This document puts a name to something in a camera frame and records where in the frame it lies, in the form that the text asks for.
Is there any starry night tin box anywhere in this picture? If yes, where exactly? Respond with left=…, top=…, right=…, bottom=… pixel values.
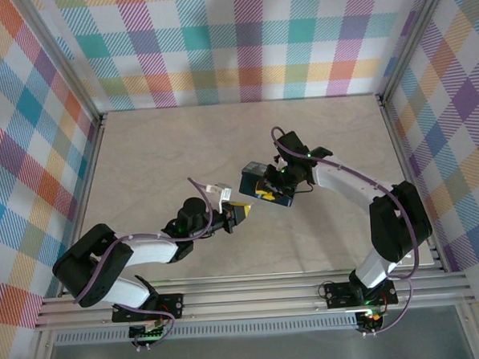
left=237, top=159, right=296, bottom=212

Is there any plaid cloth backdrop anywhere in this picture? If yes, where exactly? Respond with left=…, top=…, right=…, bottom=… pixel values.
left=32, top=0, right=436, bottom=116
left=378, top=0, right=479, bottom=359
left=0, top=0, right=110, bottom=359

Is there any grey metal panel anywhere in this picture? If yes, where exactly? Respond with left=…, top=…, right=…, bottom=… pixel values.
left=42, top=304, right=475, bottom=359

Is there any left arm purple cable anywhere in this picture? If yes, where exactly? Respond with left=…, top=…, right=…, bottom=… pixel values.
left=67, top=175, right=221, bottom=353

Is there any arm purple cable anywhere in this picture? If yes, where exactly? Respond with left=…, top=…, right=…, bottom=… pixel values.
left=67, top=175, right=221, bottom=353
left=270, top=118, right=424, bottom=342

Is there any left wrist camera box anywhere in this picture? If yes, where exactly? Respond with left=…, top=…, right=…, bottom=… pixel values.
left=205, top=181, right=234, bottom=214

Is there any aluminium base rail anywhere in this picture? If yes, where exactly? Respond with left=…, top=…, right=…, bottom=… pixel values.
left=31, top=261, right=478, bottom=332

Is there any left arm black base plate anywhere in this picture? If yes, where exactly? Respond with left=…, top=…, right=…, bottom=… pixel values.
left=111, top=292, right=186, bottom=324

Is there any slotted grey cable duct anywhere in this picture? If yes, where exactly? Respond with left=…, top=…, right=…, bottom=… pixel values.
left=54, top=316, right=360, bottom=346

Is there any aluminium side rail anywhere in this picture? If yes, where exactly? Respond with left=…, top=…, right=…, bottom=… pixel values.
left=376, top=92, right=449, bottom=274
left=49, top=113, right=118, bottom=298

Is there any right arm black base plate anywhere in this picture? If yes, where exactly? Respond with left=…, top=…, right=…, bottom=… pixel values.
left=323, top=278, right=400, bottom=309

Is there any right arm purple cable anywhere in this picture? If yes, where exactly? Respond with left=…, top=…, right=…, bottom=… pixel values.
left=270, top=118, right=424, bottom=342

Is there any aluminium corner post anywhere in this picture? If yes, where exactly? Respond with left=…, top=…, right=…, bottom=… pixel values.
left=371, top=0, right=461, bottom=105
left=12, top=0, right=106, bottom=129

